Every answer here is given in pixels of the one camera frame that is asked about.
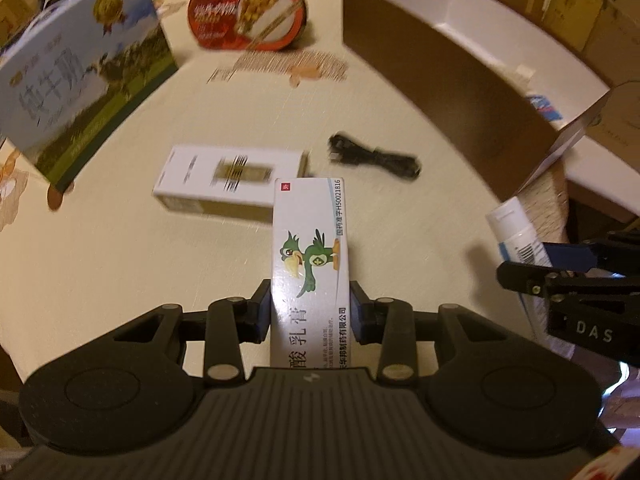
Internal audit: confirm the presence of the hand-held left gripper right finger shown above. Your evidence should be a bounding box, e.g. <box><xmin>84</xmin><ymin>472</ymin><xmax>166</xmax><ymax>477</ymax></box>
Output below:
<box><xmin>349</xmin><ymin>280</ymin><xmax>506</xmax><ymax>384</ymax></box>

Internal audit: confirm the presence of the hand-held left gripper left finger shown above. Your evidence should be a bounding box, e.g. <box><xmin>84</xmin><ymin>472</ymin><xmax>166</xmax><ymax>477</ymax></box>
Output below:
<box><xmin>107</xmin><ymin>277</ymin><xmax>273</xmax><ymax>382</ymax></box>

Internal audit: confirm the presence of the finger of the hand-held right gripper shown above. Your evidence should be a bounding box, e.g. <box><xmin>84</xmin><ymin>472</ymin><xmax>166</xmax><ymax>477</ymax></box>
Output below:
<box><xmin>496</xmin><ymin>260</ymin><xmax>568</xmax><ymax>297</ymax></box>
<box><xmin>542</xmin><ymin>230</ymin><xmax>640</xmax><ymax>278</ymax></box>

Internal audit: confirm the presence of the white cream tube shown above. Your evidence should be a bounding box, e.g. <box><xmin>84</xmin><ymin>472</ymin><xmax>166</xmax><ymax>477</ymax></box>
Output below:
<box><xmin>485</xmin><ymin>196</ymin><xmax>563</xmax><ymax>356</ymax></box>

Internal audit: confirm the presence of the white medicine box green bird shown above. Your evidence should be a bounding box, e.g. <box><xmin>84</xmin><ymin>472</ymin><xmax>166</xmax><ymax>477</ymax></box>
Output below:
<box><xmin>270</xmin><ymin>176</ymin><xmax>353</xmax><ymax>372</ymax></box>

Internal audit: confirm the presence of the brown cardboard box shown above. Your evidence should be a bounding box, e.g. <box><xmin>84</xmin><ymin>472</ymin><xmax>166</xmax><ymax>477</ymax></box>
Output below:
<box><xmin>341</xmin><ymin>0</ymin><xmax>612</xmax><ymax>200</ymax></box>

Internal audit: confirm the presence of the cream embroidered tablecloth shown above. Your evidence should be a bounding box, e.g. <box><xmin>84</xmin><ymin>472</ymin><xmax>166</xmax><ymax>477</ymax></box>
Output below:
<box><xmin>0</xmin><ymin>0</ymin><xmax>571</xmax><ymax>386</ymax></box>

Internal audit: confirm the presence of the red white package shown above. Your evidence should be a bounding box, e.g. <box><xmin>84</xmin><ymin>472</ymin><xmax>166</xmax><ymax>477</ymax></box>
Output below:
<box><xmin>580</xmin><ymin>452</ymin><xmax>640</xmax><ymax>480</ymax></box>

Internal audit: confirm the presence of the blue white packet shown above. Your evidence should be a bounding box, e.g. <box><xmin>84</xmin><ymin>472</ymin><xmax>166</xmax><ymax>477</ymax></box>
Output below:
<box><xmin>525</xmin><ymin>92</ymin><xmax>566</xmax><ymax>123</ymax></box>

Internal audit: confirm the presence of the white and gold box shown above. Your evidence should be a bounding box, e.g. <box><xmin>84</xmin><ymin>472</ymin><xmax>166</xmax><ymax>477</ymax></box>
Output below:
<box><xmin>152</xmin><ymin>144</ymin><xmax>310</xmax><ymax>211</ymax></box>

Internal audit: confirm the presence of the tan cardboard carton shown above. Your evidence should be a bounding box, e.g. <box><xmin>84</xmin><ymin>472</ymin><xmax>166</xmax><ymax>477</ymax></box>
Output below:
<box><xmin>522</xmin><ymin>0</ymin><xmax>640</xmax><ymax>81</ymax></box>

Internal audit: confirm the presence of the milk carton box landscape print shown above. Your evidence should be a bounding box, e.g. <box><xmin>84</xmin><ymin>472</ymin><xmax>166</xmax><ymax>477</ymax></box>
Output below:
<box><xmin>0</xmin><ymin>0</ymin><xmax>180</xmax><ymax>193</ymax></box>

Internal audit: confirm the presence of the red round food bowl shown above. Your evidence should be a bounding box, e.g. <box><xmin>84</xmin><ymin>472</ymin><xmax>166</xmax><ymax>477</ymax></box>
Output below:
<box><xmin>186</xmin><ymin>0</ymin><xmax>311</xmax><ymax>52</ymax></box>

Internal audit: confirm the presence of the black cable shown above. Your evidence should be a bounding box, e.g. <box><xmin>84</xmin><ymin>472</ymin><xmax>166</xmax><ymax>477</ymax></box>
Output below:
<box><xmin>327</xmin><ymin>132</ymin><xmax>422</xmax><ymax>181</ymax></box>

